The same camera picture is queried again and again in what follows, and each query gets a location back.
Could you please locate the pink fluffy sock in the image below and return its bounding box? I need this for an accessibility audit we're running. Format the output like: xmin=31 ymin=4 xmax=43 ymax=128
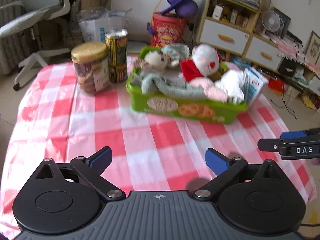
xmin=189 ymin=77 xmax=228 ymax=102

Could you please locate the white cloth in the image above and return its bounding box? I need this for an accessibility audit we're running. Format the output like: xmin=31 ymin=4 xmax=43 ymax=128
xmin=215 ymin=69 xmax=246 ymax=105

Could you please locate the light green towel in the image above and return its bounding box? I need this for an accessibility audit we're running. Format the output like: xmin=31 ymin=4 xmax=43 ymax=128
xmin=130 ymin=72 xmax=206 ymax=100

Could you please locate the white santa plush toy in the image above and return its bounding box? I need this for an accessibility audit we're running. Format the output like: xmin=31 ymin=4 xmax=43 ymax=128
xmin=180 ymin=44 xmax=221 ymax=82

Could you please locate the green plastic cookie bin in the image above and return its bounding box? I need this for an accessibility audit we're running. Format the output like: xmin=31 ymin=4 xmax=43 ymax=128
xmin=125 ymin=45 xmax=249 ymax=125

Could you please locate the red white checkered tablecloth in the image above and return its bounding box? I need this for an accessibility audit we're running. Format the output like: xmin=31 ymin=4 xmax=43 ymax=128
xmin=1 ymin=63 xmax=317 ymax=239

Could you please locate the blue white milk carton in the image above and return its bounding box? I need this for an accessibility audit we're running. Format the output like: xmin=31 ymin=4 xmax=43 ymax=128
xmin=242 ymin=67 xmax=268 ymax=108

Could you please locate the small white desk fan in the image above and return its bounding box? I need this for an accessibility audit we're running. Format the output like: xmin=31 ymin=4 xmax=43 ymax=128
xmin=261 ymin=10 xmax=281 ymax=34

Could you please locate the wooden shelf cabinet with drawers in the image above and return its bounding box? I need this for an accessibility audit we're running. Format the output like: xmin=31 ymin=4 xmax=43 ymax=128
xmin=196 ymin=0 xmax=281 ymax=69

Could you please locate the white plastic shopping bag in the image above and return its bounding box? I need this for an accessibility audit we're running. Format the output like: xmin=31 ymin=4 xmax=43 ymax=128
xmin=78 ymin=7 xmax=132 ymax=43

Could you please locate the red chips bucket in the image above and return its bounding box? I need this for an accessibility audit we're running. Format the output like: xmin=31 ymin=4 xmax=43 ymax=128
xmin=146 ymin=12 xmax=188 ymax=48

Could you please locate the purple hopper ball toy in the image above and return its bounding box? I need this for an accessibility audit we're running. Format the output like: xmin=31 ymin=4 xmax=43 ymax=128
xmin=160 ymin=0 xmax=199 ymax=19

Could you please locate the grey office chair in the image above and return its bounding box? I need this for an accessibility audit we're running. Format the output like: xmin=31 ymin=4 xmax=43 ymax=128
xmin=1 ymin=0 xmax=71 ymax=91

